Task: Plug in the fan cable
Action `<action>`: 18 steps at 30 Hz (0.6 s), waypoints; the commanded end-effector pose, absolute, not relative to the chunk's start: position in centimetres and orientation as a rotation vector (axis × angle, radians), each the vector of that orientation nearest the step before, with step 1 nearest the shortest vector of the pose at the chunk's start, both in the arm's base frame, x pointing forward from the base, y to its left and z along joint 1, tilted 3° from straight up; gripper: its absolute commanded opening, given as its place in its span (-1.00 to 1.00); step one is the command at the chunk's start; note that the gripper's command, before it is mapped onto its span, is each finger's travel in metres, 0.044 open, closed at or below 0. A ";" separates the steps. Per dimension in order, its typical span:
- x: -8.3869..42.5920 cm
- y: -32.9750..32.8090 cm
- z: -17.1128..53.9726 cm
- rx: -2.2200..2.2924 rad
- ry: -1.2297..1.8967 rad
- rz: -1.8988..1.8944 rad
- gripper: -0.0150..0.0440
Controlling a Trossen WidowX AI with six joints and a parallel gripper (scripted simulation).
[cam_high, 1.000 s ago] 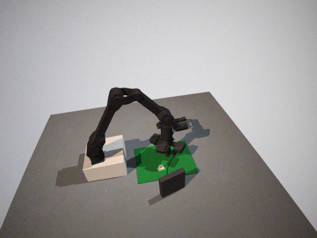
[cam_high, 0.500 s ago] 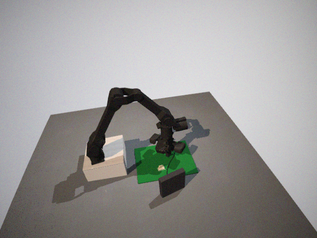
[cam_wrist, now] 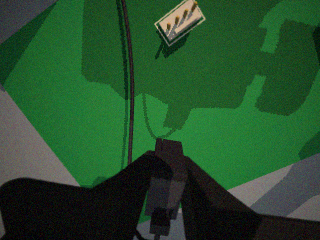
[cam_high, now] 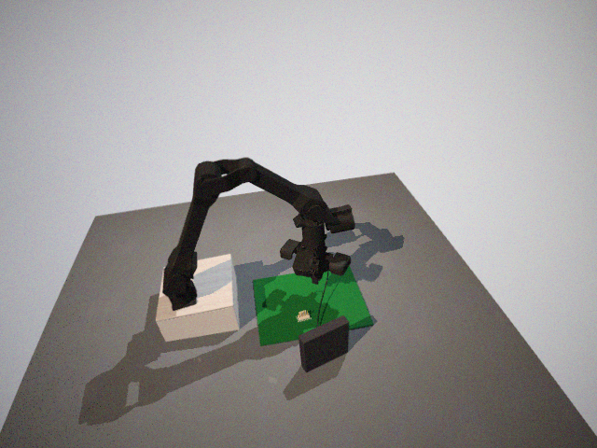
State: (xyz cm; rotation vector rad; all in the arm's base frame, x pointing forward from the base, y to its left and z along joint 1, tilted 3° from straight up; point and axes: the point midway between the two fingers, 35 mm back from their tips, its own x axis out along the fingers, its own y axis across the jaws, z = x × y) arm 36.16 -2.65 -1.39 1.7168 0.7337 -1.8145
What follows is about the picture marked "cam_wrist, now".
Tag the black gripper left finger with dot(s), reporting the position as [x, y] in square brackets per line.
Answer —
[107, 211]

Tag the green circuit board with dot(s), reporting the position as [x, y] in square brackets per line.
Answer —
[237, 82]

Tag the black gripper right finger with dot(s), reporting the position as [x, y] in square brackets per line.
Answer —
[210, 212]

